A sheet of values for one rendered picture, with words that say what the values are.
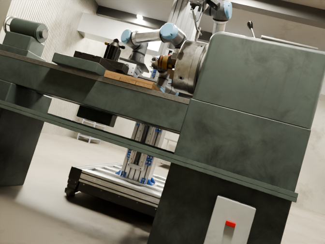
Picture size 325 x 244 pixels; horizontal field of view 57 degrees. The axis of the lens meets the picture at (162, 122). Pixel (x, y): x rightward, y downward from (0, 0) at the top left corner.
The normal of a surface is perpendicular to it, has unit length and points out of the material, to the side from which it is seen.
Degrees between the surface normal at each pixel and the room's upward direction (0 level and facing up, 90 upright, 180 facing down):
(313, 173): 90
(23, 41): 90
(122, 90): 90
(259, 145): 90
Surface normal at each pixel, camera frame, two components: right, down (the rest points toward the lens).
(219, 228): -0.22, -0.14
